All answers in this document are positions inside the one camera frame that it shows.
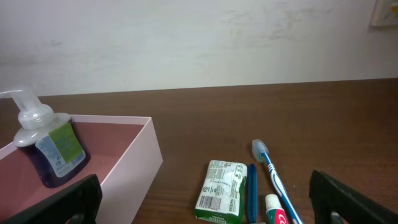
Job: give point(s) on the green red toothpaste tube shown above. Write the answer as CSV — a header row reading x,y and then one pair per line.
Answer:
x,y
274,211

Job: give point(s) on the wall outlet plate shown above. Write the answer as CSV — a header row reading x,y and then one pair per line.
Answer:
x,y
384,13

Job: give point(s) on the blue disposable razor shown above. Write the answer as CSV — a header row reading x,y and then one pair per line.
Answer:
x,y
252,194

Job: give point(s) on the green white soap bar package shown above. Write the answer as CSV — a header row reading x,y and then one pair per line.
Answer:
x,y
221,197

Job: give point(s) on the blue white toothbrush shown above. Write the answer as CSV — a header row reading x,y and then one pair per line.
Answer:
x,y
261,154

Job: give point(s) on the pink cardboard box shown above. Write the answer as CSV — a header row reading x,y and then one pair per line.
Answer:
x,y
125,156

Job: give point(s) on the clear foam soap pump bottle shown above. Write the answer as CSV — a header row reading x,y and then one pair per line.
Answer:
x,y
48,139

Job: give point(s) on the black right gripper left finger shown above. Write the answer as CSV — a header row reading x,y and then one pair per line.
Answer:
x,y
78,203

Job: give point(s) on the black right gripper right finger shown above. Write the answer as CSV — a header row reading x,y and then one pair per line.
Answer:
x,y
329,195

